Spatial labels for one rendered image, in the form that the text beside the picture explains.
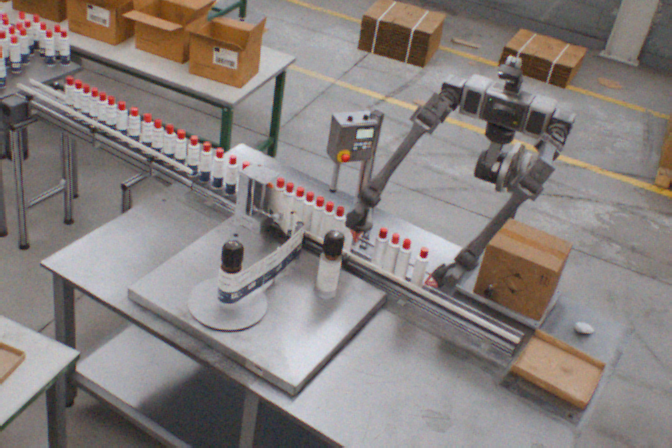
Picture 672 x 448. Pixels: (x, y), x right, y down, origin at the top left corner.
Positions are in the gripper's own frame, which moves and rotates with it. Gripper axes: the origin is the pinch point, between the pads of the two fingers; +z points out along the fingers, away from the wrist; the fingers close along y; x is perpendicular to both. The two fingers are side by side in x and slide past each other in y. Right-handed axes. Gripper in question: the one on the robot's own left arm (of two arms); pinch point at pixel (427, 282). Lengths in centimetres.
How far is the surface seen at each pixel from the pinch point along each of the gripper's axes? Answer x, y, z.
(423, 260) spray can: -9.4, 1.9, -6.4
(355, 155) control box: -60, -6, -2
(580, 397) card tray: 63, 8, -37
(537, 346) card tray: 45, -7, -23
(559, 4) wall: -58, -544, 113
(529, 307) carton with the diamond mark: 32.5, -19.2, -22.0
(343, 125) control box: -73, 0, -10
